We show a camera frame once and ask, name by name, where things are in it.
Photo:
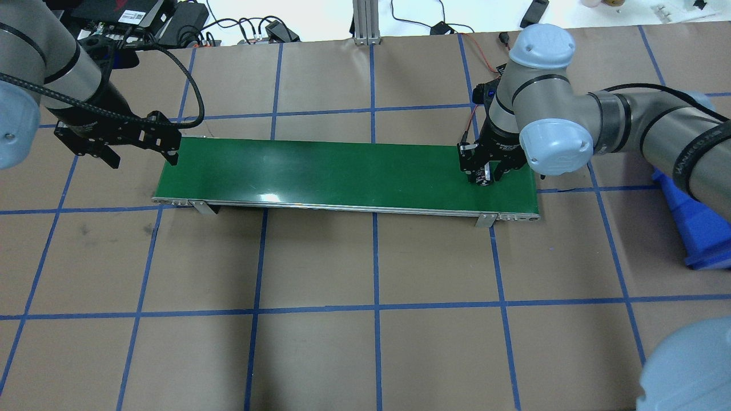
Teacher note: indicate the aluminium frame post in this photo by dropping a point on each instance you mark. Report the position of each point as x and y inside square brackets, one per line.
[365, 23]

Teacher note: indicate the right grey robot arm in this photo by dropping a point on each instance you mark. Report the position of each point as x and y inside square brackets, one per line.
[535, 119]

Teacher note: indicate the blue plastic bin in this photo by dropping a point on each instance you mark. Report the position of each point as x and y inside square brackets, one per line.
[705, 235]

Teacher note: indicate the black power adapter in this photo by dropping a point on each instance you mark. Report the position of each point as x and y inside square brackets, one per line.
[534, 13]

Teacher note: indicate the black cylindrical capacitor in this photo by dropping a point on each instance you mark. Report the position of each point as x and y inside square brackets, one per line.
[483, 175]

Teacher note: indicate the green conveyor belt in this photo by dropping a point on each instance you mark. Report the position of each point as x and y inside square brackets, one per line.
[337, 176]

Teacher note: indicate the black laptop computer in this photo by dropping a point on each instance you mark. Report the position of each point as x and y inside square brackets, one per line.
[146, 14]

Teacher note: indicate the black power brick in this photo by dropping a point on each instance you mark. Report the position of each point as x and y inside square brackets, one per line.
[184, 26]

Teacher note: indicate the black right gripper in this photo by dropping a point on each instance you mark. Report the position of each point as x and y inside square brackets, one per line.
[498, 142]

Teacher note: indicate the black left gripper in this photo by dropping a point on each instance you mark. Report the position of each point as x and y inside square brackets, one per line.
[93, 121]

